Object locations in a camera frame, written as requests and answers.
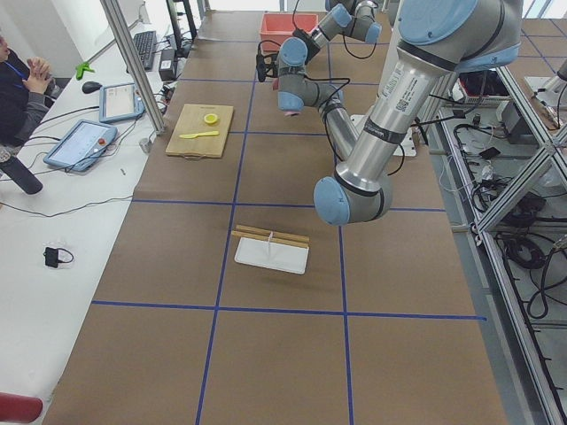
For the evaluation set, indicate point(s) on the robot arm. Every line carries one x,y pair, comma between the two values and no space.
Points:
436,38
298,89

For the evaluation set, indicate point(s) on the black water bottle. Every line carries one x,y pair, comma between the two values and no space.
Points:
19,173

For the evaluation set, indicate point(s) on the left wooden rack rod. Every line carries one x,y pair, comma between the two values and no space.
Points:
266,233

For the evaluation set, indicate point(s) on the white rectangular tray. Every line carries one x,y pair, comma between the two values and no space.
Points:
286,258

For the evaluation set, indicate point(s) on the yellow plastic knife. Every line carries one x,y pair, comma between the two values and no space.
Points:
199,134

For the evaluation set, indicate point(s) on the yellow lemon slice toy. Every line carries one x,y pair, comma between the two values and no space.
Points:
211,118

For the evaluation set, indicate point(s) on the bamboo cutting board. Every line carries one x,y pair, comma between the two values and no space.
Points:
191,121

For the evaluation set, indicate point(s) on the pink plastic bin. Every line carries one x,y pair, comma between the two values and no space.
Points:
278,27

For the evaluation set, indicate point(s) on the far blue teach pendant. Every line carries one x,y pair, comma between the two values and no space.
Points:
119,102

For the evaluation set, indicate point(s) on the blue teach pendant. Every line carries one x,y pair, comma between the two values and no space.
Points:
119,102
81,146

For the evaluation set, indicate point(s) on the near blue teach pendant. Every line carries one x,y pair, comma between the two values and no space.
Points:
81,146

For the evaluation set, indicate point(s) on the black keyboard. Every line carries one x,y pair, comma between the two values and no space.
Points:
145,43

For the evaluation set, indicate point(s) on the black computer mouse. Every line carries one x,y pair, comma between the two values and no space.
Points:
89,87

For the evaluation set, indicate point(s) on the green clamp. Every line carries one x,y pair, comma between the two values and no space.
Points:
81,69

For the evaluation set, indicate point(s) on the person in dark clothes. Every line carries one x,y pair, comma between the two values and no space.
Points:
26,89

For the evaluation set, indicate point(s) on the red cylinder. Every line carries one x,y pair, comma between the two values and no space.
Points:
19,409

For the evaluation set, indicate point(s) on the white rack bracket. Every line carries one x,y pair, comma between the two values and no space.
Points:
269,245

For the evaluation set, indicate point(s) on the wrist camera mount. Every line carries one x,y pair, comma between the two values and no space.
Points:
263,66

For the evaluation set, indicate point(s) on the small black device with cable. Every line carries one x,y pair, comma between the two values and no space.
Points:
54,257

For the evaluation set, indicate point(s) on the aluminium frame post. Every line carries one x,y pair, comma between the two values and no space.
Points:
134,64

